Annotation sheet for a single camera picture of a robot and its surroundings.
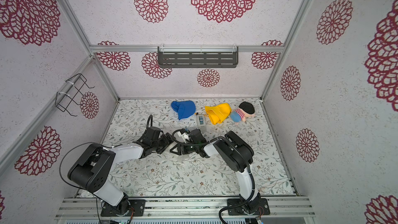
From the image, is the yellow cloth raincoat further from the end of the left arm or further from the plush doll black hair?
the end of the left arm

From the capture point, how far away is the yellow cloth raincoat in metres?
1.05

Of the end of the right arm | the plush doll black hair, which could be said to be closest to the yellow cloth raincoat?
the plush doll black hair

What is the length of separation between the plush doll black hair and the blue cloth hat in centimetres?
29

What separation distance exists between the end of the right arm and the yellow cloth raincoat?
0.22m

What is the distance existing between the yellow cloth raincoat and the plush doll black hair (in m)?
0.05

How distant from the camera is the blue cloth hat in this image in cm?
112

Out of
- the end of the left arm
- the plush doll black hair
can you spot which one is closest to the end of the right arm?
the end of the left arm

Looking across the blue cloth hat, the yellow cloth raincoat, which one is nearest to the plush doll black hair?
the yellow cloth raincoat

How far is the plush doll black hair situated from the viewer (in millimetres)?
1050

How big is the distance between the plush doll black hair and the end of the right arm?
0.32 meters

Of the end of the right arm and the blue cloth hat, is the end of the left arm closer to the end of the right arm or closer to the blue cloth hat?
the end of the right arm

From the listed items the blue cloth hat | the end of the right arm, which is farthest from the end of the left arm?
the blue cloth hat

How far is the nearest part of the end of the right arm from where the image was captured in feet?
2.58

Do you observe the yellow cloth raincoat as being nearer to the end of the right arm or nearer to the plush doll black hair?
the plush doll black hair
